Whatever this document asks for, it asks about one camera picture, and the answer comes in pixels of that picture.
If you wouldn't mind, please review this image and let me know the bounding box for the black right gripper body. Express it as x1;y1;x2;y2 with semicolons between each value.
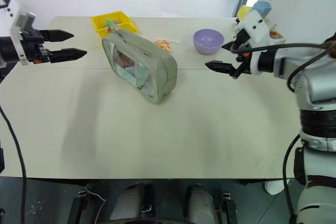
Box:
230;28;253;80

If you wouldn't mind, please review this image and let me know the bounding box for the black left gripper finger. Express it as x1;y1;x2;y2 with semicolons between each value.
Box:
39;29;75;43
48;48;88;64

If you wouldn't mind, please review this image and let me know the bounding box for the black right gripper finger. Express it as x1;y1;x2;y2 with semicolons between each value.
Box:
221;39;238;51
205;60;238;78

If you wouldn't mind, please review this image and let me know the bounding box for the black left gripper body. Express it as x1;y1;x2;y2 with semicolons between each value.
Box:
19;29;51;65

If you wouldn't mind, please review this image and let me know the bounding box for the grey-green zip pouch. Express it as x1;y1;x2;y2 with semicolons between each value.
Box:
101;28;179;105

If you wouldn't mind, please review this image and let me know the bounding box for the purple plastic bowl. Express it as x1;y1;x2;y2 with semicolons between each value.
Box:
193;29;225;56

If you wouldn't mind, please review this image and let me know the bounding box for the yellow sponge-like object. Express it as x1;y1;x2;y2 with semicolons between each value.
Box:
237;5;254;22

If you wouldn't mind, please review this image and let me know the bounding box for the light blue block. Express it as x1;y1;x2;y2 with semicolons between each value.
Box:
252;1;273;19

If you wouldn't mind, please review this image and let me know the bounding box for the clear bag of orange snacks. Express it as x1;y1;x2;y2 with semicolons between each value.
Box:
152;37;181;55

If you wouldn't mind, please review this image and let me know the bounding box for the yellow plastic bin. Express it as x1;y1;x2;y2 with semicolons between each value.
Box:
90;10;140;39

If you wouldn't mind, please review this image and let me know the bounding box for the white rounded object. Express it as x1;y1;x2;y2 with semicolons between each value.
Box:
264;179;286;196

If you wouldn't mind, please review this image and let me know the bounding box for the grey rounded shape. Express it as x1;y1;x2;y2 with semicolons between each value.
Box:
184;184;220;224

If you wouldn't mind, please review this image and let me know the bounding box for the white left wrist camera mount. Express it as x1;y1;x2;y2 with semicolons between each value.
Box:
5;0;37;66

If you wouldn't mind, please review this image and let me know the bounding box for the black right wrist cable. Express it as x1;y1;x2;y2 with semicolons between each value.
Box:
229;41;336;92

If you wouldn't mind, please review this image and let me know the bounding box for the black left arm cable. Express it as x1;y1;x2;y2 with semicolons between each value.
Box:
0;105;28;224

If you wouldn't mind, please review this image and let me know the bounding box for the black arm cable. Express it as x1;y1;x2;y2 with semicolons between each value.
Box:
0;105;28;224
282;132;301;224

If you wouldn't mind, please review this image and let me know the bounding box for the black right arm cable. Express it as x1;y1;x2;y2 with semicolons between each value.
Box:
282;132;301;224

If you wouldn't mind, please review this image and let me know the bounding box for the black metal bracket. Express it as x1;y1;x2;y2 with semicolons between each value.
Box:
219;192;238;224
68;191;90;224

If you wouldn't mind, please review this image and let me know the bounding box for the thin white wire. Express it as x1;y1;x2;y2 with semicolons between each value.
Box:
83;185;106;201

